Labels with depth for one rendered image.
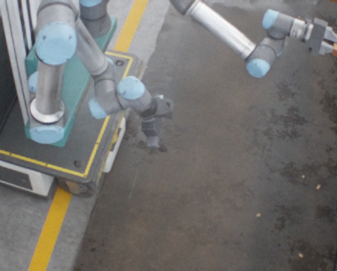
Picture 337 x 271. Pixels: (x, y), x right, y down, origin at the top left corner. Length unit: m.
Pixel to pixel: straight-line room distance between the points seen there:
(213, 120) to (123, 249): 0.80
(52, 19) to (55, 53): 0.10
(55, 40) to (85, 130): 0.91
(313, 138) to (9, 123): 1.46
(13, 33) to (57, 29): 0.46
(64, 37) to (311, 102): 1.75
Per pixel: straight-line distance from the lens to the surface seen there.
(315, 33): 2.13
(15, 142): 2.50
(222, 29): 2.11
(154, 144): 2.05
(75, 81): 2.34
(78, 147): 2.45
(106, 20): 2.48
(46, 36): 1.64
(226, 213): 2.67
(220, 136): 2.87
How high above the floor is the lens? 2.36
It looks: 55 degrees down
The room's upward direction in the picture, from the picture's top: 4 degrees clockwise
